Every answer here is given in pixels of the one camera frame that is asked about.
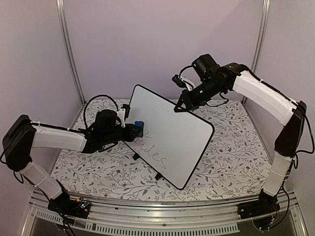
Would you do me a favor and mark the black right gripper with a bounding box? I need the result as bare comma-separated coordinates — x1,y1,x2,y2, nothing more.
173,79,224,114

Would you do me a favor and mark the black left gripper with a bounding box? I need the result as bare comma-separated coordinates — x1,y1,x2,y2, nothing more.
102,123,140,146

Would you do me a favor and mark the blue whiteboard eraser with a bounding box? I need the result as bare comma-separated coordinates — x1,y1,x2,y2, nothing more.
134,121,144,138

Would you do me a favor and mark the small black-framed whiteboard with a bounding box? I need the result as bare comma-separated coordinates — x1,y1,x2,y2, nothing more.
126,85,215,190

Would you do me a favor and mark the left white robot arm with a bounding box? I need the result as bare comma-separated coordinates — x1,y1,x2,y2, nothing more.
2,109,144,213

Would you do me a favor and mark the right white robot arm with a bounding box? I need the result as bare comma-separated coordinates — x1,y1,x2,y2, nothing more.
172,54,307,214

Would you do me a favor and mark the floral patterned table mat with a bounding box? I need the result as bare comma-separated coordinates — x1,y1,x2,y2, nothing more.
46,98,281,202

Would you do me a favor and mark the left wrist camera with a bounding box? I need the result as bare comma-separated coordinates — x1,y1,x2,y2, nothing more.
122,104,130,119

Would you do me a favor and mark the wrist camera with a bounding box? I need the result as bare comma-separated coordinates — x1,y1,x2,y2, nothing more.
122,104,130,119
172,75,186,89

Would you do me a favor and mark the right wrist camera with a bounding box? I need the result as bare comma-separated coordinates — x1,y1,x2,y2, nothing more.
172,75,186,89

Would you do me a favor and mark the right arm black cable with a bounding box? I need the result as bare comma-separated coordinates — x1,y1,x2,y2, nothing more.
178,64,229,106

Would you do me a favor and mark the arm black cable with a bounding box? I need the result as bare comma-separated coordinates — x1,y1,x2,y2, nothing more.
83,94,119,128
178,64,229,106

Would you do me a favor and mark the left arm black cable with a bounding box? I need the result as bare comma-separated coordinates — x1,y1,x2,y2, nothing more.
83,94,119,128

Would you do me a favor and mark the right aluminium corner post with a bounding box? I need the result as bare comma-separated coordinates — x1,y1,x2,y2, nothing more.
242,0,271,104

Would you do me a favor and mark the aluminium corner post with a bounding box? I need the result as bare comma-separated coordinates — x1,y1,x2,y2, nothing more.
56,0,86,105
242,0,271,104

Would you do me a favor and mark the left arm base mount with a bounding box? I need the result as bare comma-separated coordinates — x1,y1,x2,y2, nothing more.
48,195,91,219

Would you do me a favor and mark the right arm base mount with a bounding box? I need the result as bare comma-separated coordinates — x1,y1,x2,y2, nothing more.
237,191,280,219

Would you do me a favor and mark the left aluminium corner post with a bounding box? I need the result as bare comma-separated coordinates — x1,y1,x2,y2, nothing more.
56,0,86,105

